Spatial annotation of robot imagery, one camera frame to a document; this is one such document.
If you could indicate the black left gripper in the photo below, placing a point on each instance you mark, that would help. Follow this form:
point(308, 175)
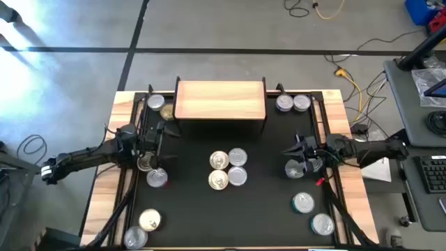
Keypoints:
point(151, 137)

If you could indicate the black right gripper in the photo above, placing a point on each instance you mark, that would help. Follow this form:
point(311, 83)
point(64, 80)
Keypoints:
point(313, 150)

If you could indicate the silver lid can blue label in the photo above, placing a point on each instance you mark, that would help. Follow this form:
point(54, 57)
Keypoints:
point(293, 168)
point(284, 102)

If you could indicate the gold lid seafood can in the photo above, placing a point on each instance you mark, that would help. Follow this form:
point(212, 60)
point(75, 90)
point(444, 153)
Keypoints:
point(145, 163)

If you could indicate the dark gold seafood can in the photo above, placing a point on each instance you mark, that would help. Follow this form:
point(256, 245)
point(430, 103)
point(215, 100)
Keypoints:
point(167, 112)

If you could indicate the silver lid can red label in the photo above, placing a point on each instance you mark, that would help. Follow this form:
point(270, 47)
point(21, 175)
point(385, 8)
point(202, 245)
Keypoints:
point(157, 177)

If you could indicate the gold lid can white label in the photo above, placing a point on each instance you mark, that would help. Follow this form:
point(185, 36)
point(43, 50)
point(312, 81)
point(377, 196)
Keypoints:
point(219, 160)
point(218, 179)

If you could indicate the silver lid can teal label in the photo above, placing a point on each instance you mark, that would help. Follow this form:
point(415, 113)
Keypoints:
point(322, 224)
point(303, 202)

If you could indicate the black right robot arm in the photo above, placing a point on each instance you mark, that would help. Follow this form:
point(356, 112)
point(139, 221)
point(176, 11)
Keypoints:
point(369, 151)

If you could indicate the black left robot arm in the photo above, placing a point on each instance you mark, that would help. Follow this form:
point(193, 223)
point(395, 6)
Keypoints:
point(80, 158)

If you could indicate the wooden shelf black sides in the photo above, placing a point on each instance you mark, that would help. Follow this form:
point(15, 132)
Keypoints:
point(209, 101)

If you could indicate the small black clamp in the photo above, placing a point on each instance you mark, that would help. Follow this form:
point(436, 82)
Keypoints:
point(279, 88)
point(150, 89)

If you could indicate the black power brick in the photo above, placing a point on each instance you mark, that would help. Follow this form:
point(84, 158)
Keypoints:
point(359, 128)

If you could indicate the black table mat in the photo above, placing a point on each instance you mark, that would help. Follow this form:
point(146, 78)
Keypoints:
point(265, 209)

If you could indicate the pale gold lid can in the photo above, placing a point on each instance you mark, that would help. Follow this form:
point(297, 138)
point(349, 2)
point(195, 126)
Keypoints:
point(150, 220)

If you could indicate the white paper sheet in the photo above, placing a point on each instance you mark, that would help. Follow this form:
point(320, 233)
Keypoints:
point(380, 172)

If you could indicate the grey desk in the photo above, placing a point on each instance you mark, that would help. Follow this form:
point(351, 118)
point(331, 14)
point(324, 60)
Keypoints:
point(400, 104)

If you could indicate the desk caster wheel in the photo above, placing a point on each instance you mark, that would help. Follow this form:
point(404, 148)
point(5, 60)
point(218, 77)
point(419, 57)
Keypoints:
point(405, 220)

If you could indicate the grey round foot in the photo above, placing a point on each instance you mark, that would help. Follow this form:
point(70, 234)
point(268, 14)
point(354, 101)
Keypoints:
point(393, 238)

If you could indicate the black keyboard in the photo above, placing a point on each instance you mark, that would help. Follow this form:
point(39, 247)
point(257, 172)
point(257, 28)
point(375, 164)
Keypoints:
point(433, 174)

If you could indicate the grey metal stand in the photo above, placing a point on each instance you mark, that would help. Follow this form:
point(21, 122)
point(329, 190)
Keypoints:
point(28, 167)

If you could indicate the clear plastic bag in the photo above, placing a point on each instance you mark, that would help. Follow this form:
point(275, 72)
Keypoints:
point(426, 82)

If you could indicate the black box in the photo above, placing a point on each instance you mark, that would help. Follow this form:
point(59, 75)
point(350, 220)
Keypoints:
point(55, 240)

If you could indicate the blue lit screen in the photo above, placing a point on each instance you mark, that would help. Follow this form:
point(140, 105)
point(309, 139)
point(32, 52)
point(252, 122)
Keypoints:
point(438, 90)

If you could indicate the dark phone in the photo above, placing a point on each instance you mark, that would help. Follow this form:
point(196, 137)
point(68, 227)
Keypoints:
point(443, 205)

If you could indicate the blue plastic bin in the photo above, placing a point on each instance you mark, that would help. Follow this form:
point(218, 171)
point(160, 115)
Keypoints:
point(420, 10)

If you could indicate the red plastic object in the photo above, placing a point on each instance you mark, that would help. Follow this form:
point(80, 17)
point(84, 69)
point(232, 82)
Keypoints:
point(438, 23)

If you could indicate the black aluminium table frame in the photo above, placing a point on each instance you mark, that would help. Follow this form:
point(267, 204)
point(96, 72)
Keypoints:
point(116, 218)

